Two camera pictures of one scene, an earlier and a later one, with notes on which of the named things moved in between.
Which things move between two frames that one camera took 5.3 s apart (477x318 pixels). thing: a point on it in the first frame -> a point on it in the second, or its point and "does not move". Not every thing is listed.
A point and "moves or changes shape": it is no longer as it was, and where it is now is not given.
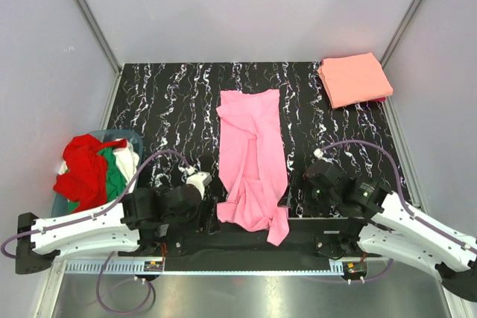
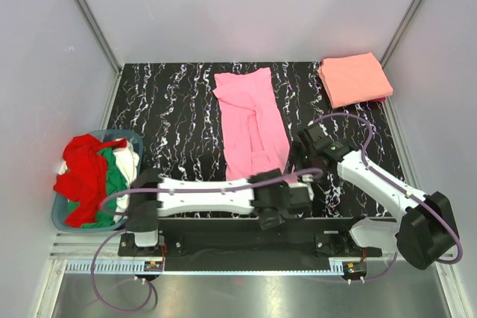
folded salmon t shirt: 354,78 does not move
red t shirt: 86,182 does not move
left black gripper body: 195,219 -> 267,222
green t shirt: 116,181 does not move
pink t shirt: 256,193 moves or changes shape
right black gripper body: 312,200 -> 304,158
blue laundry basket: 60,205 does not move
